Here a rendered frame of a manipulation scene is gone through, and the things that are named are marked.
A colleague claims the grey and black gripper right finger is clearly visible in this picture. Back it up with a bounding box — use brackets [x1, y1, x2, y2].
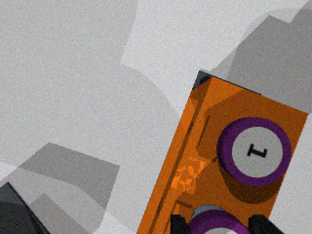
[248, 214, 284, 234]

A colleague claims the grey key housing panel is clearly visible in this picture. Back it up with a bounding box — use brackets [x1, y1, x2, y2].
[0, 181, 51, 234]

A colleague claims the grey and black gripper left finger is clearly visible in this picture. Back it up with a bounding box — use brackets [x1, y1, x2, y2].
[171, 214, 189, 234]

